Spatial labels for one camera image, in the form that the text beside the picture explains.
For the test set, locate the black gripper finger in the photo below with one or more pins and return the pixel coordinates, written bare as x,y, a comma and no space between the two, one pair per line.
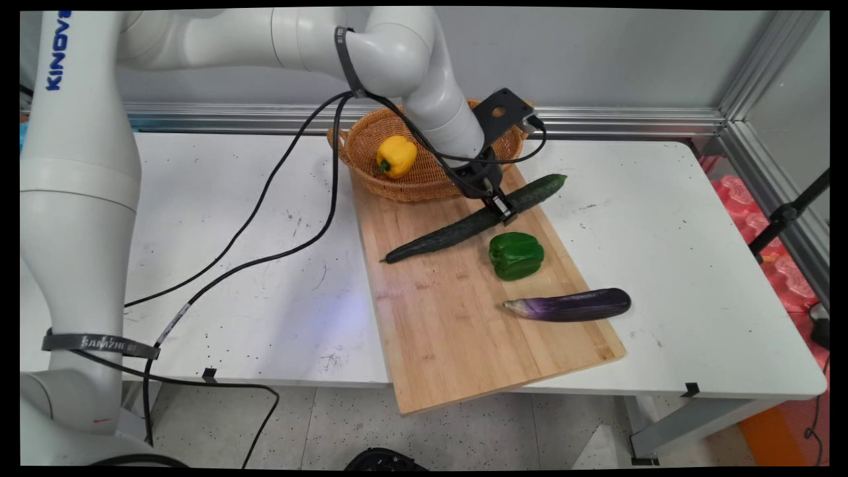
507,211
493,204

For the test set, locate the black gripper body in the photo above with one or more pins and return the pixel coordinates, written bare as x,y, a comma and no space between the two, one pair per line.
482,177

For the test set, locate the green bell pepper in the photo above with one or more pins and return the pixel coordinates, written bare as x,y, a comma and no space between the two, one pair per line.
517,255

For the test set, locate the dark green cucumber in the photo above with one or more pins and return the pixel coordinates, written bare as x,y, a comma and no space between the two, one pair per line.
437,238

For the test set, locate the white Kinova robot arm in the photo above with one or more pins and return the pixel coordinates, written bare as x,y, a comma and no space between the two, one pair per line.
79,199

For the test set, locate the woven wicker basket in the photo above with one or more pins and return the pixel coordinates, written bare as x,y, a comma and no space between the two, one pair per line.
397,182

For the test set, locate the yellow bell pepper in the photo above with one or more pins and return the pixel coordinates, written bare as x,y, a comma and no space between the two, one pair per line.
397,158

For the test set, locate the purple eggplant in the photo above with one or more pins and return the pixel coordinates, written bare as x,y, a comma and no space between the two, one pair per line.
576,305

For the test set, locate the wooden cutting board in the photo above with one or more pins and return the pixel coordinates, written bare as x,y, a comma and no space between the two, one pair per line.
450,318

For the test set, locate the black table edge clip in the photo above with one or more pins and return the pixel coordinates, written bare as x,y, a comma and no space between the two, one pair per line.
209,373
691,389

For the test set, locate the round black floor object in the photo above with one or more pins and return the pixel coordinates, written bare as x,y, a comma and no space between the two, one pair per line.
384,459

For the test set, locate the black tripod leg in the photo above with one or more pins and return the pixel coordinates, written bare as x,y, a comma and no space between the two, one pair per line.
785,215

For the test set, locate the grey metal table leg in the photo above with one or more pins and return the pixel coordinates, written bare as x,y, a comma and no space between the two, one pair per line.
689,424

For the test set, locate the pink foam sheet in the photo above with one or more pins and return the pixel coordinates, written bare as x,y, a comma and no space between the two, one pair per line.
788,271

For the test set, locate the black power adapter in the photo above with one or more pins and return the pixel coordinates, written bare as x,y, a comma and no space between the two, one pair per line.
820,328

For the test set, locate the orange floor mat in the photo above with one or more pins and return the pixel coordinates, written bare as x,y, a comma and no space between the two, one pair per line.
775,434

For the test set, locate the blue foam sheet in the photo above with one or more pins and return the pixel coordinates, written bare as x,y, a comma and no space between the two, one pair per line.
24,149

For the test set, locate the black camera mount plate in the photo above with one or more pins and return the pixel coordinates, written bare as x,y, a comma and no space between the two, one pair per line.
500,112

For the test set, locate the long aluminium frame rail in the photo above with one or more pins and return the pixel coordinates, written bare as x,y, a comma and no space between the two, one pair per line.
596,121

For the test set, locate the short aluminium frame rail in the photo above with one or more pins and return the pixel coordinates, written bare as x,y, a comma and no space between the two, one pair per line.
775,192

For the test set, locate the aluminium frame post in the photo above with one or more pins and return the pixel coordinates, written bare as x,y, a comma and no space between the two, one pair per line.
768,63

